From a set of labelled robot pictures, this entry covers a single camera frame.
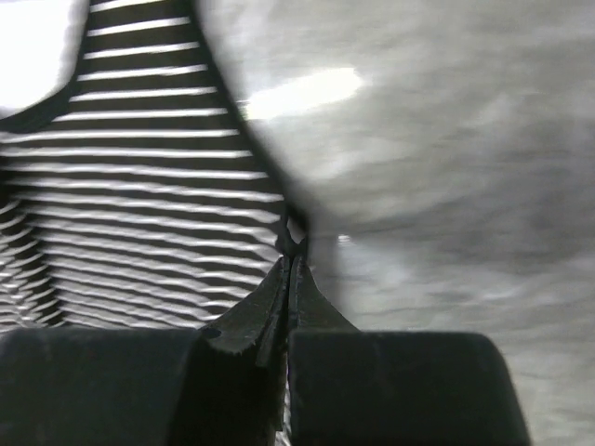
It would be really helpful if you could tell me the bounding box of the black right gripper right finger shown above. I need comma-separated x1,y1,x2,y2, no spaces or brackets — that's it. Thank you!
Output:
288,256,358,332

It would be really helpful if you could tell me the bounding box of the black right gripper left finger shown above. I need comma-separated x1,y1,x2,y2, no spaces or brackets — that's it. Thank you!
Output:
205,256,289,432

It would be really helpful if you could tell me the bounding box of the purple striped tank top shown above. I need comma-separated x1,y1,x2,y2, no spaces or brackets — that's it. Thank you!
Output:
1,1,300,331

